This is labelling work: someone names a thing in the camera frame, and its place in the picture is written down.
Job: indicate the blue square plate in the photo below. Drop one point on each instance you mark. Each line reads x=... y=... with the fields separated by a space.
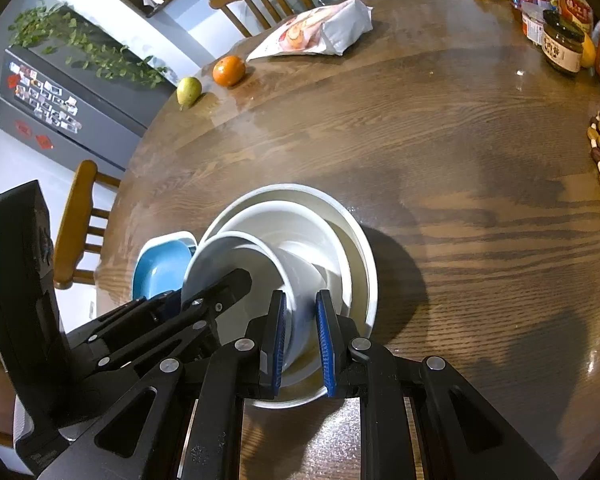
x=157 y=270

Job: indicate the white blue-patterned square plate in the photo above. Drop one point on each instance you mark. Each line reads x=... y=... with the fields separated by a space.
x=172 y=234

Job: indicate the trailing green plant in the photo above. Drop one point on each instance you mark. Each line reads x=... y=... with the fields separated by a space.
x=90 y=45

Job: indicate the red fridge sticker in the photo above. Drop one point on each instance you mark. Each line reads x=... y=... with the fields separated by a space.
x=44 y=141
x=24 y=128

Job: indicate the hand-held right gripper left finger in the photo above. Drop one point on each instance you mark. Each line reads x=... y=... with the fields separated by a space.
x=278 y=342

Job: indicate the grey refrigerator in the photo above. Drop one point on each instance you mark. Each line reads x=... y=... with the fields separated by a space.
x=105 y=110

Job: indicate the small white-label jar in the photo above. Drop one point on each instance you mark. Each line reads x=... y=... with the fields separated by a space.
x=532 y=25

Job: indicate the green pear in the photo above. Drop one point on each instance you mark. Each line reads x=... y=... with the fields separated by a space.
x=188 y=91

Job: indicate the white red snack bag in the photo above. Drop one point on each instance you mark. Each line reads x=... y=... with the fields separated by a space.
x=325 y=25

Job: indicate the white straight-sided bowl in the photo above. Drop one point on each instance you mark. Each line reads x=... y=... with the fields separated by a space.
x=300 y=230

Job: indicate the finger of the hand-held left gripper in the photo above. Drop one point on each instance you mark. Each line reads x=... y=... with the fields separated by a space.
x=130 y=316
x=220 y=290

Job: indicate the cluster of fridge magnets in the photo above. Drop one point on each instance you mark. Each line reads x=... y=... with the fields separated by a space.
x=45 y=97

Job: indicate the large white bowl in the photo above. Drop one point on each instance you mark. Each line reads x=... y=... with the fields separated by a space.
x=352 y=245

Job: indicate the brown sauce jar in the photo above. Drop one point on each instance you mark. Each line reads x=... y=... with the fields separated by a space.
x=562 y=47

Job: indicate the orange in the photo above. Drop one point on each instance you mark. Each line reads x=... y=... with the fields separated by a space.
x=229 y=71

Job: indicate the small white bowl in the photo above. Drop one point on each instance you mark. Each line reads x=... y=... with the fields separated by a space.
x=230 y=260

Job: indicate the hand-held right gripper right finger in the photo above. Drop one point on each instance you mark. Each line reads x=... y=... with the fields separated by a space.
x=325 y=342

